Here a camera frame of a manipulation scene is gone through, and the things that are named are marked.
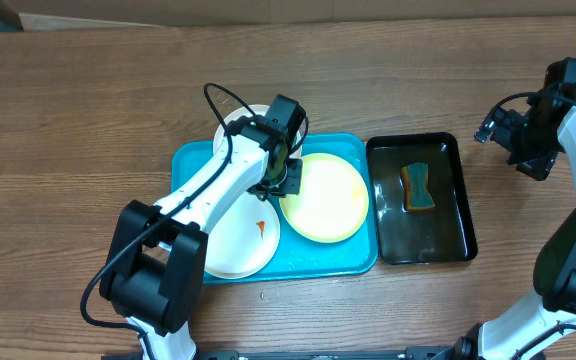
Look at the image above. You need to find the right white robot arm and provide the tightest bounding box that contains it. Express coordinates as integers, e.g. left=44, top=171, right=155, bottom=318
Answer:
left=436, top=57, right=576, bottom=359

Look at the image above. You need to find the black water tray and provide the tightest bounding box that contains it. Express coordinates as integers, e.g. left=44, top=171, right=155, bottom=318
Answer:
left=366, top=132, right=478, bottom=265

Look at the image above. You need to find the white plate bottom left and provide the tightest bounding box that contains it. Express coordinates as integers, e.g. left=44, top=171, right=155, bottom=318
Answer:
left=204, top=194, right=280, bottom=280

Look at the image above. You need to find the yellow green plate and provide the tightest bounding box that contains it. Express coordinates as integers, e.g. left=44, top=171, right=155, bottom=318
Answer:
left=279, top=153, right=369, bottom=243

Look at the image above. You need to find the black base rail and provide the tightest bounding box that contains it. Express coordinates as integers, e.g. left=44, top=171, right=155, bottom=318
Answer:
left=101, top=344, right=547, bottom=360

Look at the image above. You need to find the white plate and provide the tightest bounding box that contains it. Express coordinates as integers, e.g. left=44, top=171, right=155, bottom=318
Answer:
left=212, top=104, right=302, bottom=159
left=204, top=194, right=280, bottom=280

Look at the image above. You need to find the green yellow sponge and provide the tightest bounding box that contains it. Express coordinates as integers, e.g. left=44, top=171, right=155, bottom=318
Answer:
left=400, top=162, right=435, bottom=212

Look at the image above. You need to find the teal plastic tray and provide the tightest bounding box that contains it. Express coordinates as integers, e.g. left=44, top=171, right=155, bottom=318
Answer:
left=171, top=133, right=378, bottom=283

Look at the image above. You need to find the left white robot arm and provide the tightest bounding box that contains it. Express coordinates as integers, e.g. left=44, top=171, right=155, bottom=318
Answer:
left=80, top=95, right=309, bottom=359

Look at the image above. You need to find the white plate top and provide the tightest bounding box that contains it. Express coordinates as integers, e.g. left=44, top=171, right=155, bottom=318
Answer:
left=212, top=104, right=302, bottom=159

